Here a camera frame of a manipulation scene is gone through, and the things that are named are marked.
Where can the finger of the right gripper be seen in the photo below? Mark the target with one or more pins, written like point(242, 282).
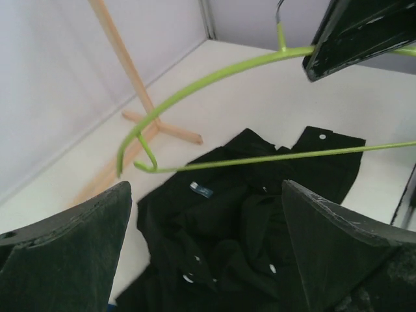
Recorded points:
point(354, 31)

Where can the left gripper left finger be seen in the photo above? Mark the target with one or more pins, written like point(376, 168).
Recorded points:
point(66, 262)

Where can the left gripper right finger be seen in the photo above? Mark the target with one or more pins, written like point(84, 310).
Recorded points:
point(346, 260)

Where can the green hanger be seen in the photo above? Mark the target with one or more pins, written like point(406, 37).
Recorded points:
point(283, 53)

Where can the black shirt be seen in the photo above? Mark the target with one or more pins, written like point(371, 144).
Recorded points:
point(218, 238)

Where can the wooden clothes rack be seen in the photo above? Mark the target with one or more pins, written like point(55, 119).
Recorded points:
point(139, 41)

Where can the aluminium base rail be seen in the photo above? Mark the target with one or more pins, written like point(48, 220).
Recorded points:
point(405, 210)

